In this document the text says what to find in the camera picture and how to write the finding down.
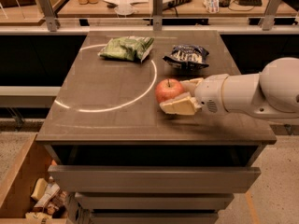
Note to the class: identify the bottom drawer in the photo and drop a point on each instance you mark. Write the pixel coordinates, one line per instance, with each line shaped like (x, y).
(154, 218)

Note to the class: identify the middle drawer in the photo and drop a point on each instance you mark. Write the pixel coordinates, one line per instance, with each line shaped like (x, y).
(116, 201)

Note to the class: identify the yellow snack bag in box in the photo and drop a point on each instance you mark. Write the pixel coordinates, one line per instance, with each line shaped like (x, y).
(39, 189)

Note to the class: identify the right metal bracket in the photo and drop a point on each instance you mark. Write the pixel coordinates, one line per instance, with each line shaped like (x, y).
(268, 19)

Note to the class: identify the grey power strip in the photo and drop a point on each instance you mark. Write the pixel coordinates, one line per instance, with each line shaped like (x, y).
(174, 3)

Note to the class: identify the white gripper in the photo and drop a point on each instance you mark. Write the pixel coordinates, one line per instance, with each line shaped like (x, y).
(209, 93)

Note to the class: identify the white cup on saucer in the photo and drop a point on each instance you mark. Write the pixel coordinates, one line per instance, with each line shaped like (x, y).
(124, 8)

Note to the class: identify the red apple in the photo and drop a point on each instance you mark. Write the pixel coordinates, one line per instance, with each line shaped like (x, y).
(168, 89)

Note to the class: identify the blue chip bag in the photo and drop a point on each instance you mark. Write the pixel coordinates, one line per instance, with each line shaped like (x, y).
(187, 57)

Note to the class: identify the patterned white mug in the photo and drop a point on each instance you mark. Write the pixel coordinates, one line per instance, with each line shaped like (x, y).
(212, 6)

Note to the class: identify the wooden box with snacks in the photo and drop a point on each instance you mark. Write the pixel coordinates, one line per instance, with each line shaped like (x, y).
(31, 163)

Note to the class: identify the grey drawer cabinet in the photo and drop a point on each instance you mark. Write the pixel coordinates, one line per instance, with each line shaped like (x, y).
(112, 103)

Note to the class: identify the metal bracket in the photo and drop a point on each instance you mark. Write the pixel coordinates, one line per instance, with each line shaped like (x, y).
(49, 15)
(268, 19)
(157, 15)

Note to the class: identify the left metal bracket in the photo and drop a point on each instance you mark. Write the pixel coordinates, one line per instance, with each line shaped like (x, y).
(49, 15)

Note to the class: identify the black round container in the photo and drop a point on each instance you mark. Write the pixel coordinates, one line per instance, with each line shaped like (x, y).
(224, 3)

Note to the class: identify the green jalapeno chip bag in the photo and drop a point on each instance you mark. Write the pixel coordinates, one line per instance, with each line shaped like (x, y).
(128, 48)

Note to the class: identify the top open drawer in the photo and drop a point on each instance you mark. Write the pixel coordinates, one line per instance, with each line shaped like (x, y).
(153, 169)

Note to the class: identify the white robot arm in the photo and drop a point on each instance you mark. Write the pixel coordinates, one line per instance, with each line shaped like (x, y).
(272, 94)

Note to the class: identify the middle metal bracket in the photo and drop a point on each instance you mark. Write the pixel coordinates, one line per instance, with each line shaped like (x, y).
(157, 15)

